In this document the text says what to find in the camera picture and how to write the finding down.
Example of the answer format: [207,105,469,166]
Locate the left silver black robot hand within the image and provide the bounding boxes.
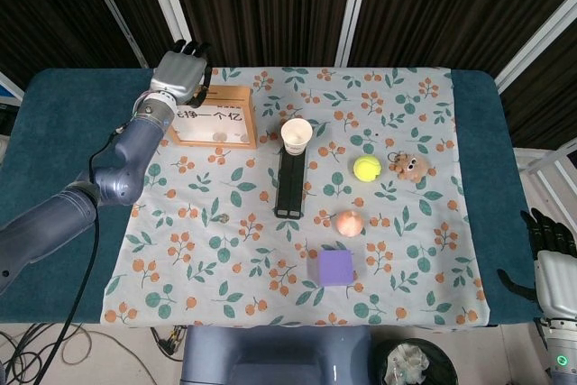
[149,40,213,109]

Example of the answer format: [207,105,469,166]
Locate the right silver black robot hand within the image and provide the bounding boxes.
[496,208,577,322]

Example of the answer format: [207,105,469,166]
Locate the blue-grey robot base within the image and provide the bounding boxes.
[179,325,373,385]

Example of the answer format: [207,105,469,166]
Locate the white paper cup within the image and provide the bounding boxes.
[280,117,314,155]

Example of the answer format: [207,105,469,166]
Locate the black trash bin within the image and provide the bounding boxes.
[372,337,456,385]

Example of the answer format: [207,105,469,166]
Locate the black rectangular stand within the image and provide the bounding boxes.
[274,143,307,220]

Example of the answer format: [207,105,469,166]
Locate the crumpled white paper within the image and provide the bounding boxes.
[385,343,432,384]

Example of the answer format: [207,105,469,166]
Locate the white blue panel edge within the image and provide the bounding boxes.
[0,69,26,109]

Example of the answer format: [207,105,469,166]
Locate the floral print tablecloth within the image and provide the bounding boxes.
[102,66,491,327]

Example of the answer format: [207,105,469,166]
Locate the yellow tennis ball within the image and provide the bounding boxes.
[353,155,381,183]

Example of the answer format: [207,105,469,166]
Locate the peach toy fruit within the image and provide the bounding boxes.
[335,209,365,237]

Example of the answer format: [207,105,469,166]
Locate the purple foam cube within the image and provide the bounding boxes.
[307,249,356,288]

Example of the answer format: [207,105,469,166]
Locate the black plug cluster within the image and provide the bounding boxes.
[151,325,187,359]

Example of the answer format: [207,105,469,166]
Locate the white partition post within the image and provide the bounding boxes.
[77,0,151,69]
[334,0,376,69]
[139,0,202,69]
[493,0,577,93]

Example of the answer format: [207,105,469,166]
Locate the wooden coin box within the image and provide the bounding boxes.
[166,85,259,151]

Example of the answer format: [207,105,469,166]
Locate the white aluminium frame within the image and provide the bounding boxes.
[513,143,577,215]

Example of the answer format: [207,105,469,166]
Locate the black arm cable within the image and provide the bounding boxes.
[40,125,127,385]

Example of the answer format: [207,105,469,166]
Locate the brown plush keychain toy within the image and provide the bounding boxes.
[388,150,437,184]

